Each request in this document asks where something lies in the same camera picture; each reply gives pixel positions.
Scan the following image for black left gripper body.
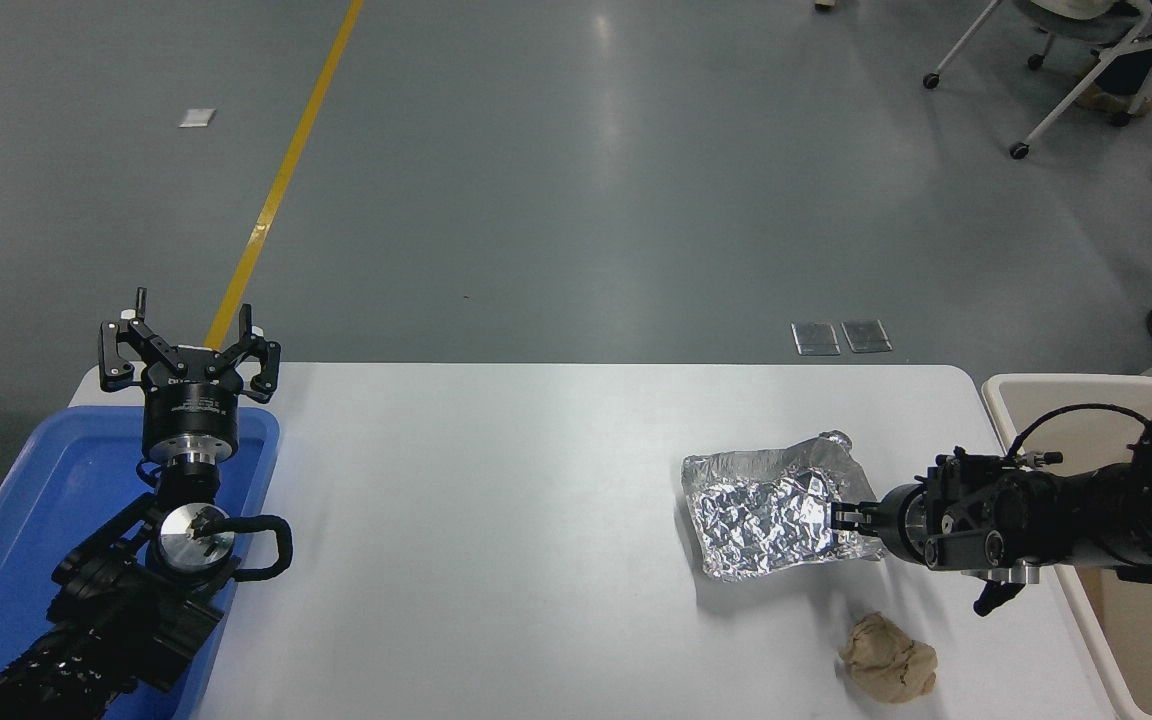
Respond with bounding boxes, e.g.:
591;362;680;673
141;346;241;467

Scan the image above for silver foil tray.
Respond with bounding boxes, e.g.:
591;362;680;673
681;430;887;584

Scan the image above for white wheeled chair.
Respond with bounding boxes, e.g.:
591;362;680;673
923;0;1152;161

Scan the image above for large pale plastic bin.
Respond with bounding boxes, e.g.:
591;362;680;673
981;373;1152;720

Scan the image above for crumpled tan paper ball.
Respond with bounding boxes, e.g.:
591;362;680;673
837;611;938;704

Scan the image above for blue plastic tray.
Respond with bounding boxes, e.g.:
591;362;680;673
0;405;281;720

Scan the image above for silver floor plate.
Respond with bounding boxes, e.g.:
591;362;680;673
842;320;893;355
792;323;842;357

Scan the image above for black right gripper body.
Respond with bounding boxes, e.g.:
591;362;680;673
874;484;909;559

